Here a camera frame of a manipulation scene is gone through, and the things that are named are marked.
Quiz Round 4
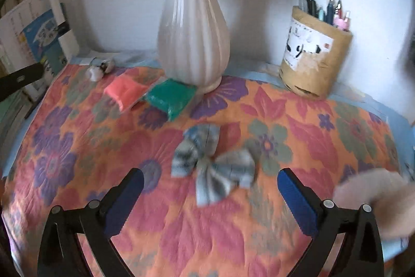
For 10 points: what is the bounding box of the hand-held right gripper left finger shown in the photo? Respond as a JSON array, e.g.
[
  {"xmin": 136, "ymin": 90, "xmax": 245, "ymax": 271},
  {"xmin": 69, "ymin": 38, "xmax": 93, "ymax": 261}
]
[{"xmin": 37, "ymin": 167, "xmax": 145, "ymax": 277}]

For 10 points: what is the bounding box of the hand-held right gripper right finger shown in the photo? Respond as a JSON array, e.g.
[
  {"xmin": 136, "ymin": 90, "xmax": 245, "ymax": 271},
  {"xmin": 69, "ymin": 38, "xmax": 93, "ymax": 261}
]
[{"xmin": 277, "ymin": 167, "xmax": 385, "ymax": 277}]

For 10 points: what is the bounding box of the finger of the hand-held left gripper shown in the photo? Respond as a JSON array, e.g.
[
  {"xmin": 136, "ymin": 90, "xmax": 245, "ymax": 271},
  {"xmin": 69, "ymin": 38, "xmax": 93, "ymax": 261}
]
[{"xmin": 0, "ymin": 63, "xmax": 45, "ymax": 102}]

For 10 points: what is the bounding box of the blue plaid hair bow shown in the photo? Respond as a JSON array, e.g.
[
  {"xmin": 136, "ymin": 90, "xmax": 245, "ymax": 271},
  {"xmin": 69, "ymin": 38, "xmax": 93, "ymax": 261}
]
[{"xmin": 171, "ymin": 124, "xmax": 257, "ymax": 208}]

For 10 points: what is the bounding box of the pink soft packet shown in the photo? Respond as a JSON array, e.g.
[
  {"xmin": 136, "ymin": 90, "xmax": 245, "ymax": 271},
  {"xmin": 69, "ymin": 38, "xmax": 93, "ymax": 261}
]
[{"xmin": 104, "ymin": 74, "xmax": 151, "ymax": 112}]

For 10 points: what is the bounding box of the green soft packet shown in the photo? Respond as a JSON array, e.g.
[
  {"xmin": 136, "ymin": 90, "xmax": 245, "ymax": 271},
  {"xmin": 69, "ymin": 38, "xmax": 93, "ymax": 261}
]
[{"xmin": 144, "ymin": 78, "xmax": 198, "ymax": 122}]

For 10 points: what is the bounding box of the printed paper chart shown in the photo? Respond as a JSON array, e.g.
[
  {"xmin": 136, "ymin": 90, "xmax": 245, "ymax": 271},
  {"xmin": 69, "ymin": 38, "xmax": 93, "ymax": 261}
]
[{"xmin": 0, "ymin": 0, "xmax": 78, "ymax": 102}]

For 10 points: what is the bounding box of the floral orange tablecloth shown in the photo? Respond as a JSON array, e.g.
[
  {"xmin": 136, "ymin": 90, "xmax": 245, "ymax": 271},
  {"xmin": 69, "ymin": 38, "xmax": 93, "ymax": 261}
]
[{"xmin": 0, "ymin": 63, "xmax": 410, "ymax": 277}]

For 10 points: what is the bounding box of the small white cloth item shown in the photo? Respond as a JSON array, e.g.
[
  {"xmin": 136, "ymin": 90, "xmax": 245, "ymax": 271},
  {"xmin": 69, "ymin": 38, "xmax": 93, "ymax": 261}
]
[{"xmin": 85, "ymin": 58, "xmax": 116, "ymax": 82}]

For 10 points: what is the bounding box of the pink basket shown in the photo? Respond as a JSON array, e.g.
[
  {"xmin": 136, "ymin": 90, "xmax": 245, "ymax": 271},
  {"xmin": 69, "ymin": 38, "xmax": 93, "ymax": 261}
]
[{"xmin": 333, "ymin": 168, "xmax": 415, "ymax": 240}]

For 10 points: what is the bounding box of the cardboard pen holder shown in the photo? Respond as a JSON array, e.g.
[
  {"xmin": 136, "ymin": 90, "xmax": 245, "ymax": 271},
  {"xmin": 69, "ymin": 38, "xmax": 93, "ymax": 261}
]
[{"xmin": 279, "ymin": 6, "xmax": 353, "ymax": 98}]

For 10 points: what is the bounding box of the white ribbed vase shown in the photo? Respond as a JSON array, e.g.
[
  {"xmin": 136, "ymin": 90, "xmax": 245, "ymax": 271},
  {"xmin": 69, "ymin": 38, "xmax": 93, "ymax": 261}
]
[{"xmin": 152, "ymin": 0, "xmax": 231, "ymax": 94}]

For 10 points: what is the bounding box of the bunch of pens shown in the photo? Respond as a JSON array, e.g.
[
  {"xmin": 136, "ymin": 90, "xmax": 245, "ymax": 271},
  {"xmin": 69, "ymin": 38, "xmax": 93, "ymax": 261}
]
[{"xmin": 298, "ymin": 0, "xmax": 352, "ymax": 31}]

